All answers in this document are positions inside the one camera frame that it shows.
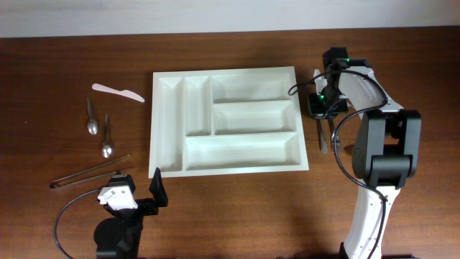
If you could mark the pink plastic knife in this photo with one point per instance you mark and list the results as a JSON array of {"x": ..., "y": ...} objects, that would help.
[{"x": 125, "y": 93}]

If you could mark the upper small steel teaspoon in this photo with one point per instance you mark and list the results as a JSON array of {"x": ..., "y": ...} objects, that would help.
[{"x": 92, "y": 124}]

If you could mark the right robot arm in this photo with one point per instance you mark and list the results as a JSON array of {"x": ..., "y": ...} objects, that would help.
[{"x": 385, "y": 153}]

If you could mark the lower small steel teaspoon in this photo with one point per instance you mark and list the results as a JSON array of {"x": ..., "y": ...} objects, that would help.
[{"x": 106, "y": 149}]

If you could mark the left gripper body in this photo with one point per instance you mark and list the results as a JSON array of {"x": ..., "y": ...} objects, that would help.
[{"x": 146, "y": 206}]

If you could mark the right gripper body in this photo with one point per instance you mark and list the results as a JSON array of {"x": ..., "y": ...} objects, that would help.
[{"x": 328, "y": 103}]

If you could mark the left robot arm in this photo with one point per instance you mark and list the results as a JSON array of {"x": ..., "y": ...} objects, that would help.
[{"x": 119, "y": 235}]

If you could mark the large steel spoon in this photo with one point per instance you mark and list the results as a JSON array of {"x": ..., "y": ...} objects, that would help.
[{"x": 322, "y": 139}]

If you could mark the steel fork pointing down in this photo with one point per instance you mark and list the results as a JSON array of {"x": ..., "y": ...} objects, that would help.
[{"x": 332, "y": 129}]

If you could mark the white plastic cutlery tray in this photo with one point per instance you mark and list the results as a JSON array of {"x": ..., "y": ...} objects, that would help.
[{"x": 219, "y": 122}]

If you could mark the small steel teaspoon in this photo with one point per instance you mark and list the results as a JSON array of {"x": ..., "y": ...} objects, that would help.
[
  {"x": 92, "y": 124},
  {"x": 106, "y": 149}
]

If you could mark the steel kitchen tongs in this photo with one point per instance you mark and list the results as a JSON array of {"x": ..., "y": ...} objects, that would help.
[{"x": 83, "y": 176}]

